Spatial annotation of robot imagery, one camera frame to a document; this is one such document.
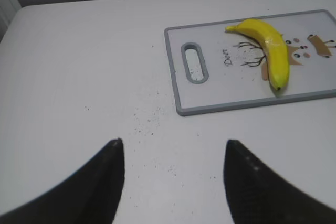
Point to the white deer cutting board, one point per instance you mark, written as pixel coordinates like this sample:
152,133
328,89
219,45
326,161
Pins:
212,70

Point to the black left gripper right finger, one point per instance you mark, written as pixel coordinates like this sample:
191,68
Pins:
257,194

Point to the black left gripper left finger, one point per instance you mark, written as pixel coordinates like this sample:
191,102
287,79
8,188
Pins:
90,195

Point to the yellow plastic banana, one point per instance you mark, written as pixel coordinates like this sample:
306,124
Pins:
275,50

